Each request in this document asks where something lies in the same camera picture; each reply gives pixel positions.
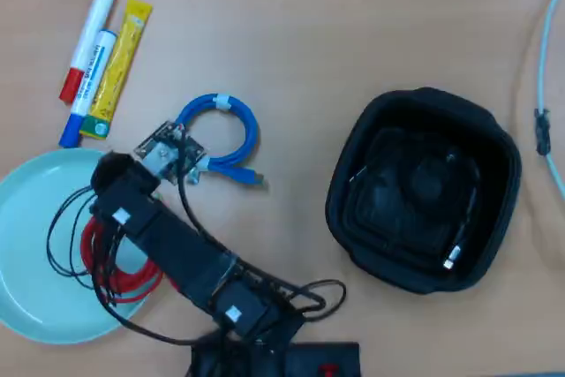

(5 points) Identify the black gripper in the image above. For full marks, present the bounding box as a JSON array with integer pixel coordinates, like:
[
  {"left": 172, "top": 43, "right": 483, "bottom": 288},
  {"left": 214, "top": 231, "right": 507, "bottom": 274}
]
[{"left": 90, "top": 151, "right": 162, "bottom": 238}]

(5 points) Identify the red charging cable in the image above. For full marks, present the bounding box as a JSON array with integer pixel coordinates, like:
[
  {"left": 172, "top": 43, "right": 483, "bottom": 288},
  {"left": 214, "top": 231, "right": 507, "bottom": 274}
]
[{"left": 80, "top": 215, "right": 164, "bottom": 305}]

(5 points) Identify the black charging cable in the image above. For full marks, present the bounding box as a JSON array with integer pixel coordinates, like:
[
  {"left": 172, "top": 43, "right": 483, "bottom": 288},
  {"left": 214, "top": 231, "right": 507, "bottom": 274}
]
[{"left": 348, "top": 127, "right": 482, "bottom": 272}]

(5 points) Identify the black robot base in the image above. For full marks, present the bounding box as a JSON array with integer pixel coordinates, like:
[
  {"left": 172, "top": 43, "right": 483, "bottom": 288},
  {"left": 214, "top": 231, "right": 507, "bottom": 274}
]
[{"left": 190, "top": 335, "right": 363, "bottom": 377}]

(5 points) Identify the black square bowl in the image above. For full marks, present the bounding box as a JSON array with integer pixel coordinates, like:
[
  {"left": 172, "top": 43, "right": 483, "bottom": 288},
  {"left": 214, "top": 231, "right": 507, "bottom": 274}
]
[{"left": 324, "top": 87, "right": 523, "bottom": 297}]

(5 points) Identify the white marker blue cap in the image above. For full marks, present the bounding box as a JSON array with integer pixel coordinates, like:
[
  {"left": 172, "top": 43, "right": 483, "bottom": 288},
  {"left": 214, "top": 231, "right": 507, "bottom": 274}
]
[{"left": 58, "top": 30, "right": 119, "bottom": 149}]

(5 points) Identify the light teal plate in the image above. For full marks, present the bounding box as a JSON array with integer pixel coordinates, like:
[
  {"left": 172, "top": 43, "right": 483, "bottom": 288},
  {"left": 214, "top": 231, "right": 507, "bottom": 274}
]
[{"left": 0, "top": 148, "right": 167, "bottom": 346}]

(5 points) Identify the white marker red cap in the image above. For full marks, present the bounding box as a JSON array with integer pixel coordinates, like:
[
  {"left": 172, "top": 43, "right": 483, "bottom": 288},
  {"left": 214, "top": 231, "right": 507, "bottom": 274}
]
[{"left": 58, "top": 0, "right": 117, "bottom": 105}]

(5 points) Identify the yellow sachet stick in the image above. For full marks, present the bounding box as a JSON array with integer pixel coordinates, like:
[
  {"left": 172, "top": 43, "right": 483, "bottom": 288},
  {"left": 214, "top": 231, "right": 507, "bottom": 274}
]
[{"left": 79, "top": 0, "right": 154, "bottom": 141}]

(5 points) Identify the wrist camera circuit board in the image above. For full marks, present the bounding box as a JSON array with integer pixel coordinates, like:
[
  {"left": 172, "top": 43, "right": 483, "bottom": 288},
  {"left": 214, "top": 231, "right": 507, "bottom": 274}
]
[{"left": 133, "top": 119, "right": 208, "bottom": 186}]

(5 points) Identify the blue charging cable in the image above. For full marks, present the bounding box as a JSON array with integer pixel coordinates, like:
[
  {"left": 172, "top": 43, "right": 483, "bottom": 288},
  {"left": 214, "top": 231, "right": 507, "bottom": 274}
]
[{"left": 174, "top": 93, "right": 268, "bottom": 186}]

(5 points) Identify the black cable clip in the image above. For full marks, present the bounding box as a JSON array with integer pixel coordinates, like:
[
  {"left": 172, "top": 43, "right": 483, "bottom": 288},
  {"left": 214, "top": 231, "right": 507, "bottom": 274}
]
[{"left": 533, "top": 107, "right": 553, "bottom": 157}]

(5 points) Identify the white cable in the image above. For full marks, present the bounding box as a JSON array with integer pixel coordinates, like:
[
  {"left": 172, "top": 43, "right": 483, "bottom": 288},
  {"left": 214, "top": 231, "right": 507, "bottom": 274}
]
[{"left": 536, "top": 0, "right": 565, "bottom": 201}]

